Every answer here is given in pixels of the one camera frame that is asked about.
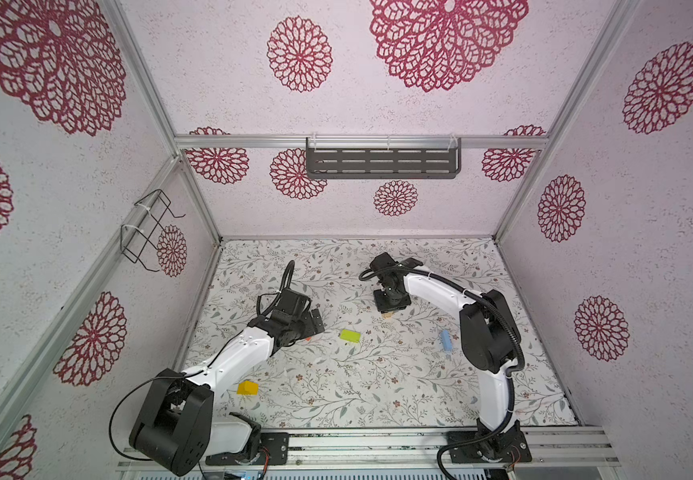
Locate light blue wood block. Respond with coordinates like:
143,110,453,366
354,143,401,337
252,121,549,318
440,330,452,352

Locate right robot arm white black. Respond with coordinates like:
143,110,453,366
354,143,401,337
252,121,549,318
358,253,525,445

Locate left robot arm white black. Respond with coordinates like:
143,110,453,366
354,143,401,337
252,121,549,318
128,288,324,476

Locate lime green wood block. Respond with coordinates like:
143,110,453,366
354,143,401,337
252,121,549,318
340,329,361,343

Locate yellow wood block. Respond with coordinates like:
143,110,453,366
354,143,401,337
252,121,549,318
236,380,260,396

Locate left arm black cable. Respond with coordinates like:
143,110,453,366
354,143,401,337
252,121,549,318
107,259,298,463

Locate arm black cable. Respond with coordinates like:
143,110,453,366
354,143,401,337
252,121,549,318
357,266,527,480
107,259,298,463

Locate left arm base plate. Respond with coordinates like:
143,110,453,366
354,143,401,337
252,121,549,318
204,432,290,467

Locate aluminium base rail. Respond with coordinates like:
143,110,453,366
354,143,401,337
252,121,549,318
114,427,622,472

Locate grey metal wall shelf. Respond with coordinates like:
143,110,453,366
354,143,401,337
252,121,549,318
304,137,462,180

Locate black wire wall rack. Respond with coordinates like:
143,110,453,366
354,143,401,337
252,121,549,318
118,188,184,273

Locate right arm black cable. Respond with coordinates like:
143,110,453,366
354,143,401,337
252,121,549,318
357,266,527,480

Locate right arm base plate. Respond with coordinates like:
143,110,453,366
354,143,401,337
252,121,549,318
449,422,533,464

